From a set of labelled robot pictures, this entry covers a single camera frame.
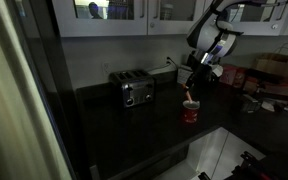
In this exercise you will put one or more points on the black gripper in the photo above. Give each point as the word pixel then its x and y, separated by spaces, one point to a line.
pixel 202 74

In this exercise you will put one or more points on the orange marker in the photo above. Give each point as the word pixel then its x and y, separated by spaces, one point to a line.
pixel 187 93

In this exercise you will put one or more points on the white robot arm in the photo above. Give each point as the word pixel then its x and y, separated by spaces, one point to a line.
pixel 216 36

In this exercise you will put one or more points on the red cup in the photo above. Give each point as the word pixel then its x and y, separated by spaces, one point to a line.
pixel 190 111

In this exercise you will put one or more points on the small white box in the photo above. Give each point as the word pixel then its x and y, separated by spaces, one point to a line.
pixel 183 74

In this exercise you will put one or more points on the red food package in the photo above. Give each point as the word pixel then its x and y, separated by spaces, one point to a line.
pixel 233 75

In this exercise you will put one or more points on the silver black toaster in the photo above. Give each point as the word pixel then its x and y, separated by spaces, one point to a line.
pixel 134 87

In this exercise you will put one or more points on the white lower cabinet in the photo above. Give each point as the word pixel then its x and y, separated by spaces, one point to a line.
pixel 216 154

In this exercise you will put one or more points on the white upper cabinet middle door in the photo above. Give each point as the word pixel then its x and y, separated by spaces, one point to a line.
pixel 171 17

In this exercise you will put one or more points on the white cabinet door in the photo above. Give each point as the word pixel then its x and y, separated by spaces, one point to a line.
pixel 171 17
pixel 86 18
pixel 257 17

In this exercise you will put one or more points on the white upper cabinet right door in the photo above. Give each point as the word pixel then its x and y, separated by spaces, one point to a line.
pixel 257 17

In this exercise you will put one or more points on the brown paper bag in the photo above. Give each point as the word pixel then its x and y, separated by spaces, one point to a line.
pixel 275 62

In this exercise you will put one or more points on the white upper cabinet left door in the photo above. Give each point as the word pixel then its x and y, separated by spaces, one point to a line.
pixel 86 18

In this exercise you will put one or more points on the black refrigerator side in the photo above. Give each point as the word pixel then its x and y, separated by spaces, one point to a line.
pixel 36 25

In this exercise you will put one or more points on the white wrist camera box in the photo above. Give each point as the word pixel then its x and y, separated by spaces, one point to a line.
pixel 217 70

